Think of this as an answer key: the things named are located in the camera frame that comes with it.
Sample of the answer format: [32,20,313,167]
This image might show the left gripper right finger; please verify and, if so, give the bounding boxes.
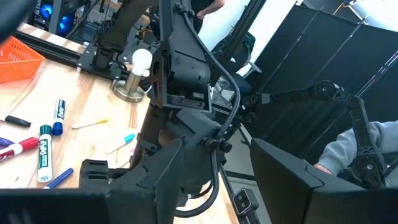
[250,138,398,224]

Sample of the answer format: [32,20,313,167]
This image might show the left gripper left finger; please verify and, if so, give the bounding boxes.
[107,138,185,224]

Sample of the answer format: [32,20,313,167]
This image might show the dark green Expo marker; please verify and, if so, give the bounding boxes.
[36,124,53,184]

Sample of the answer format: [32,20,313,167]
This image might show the blue Expo marker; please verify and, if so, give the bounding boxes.
[50,99,67,136]

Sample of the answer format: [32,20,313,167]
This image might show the red Expo marker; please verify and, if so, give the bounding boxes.
[0,136,40,162]

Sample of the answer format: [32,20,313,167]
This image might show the person's forearm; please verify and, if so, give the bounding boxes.
[313,119,398,189]

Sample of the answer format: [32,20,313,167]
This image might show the person's hand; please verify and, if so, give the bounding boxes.
[313,164,335,177]

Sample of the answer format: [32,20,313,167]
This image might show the small light blue marker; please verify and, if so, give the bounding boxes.
[104,133,137,156]

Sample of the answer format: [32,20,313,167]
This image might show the thin purple marker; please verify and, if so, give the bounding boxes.
[43,167,75,190]

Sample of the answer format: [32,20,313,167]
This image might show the small yellow marker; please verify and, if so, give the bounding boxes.
[72,118,110,130]

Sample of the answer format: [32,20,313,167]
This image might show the brass lamp white bulb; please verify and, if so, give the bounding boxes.
[112,48,154,104]

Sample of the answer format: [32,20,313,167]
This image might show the dark bag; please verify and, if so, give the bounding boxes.
[211,30,258,77]

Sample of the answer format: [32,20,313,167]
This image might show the black partition panel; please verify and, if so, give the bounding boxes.
[248,3,398,156]

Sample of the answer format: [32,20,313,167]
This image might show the person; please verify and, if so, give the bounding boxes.
[190,0,227,34]

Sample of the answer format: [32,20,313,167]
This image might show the orange plastic basket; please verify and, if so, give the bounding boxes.
[0,35,46,84]

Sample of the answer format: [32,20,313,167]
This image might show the computer tower blue lights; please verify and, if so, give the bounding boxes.
[37,0,77,35]

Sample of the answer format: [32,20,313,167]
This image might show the small black depth camera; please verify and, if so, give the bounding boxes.
[232,187,261,218]

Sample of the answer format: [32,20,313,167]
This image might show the black aluminium table frame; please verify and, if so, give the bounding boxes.
[14,29,83,65]

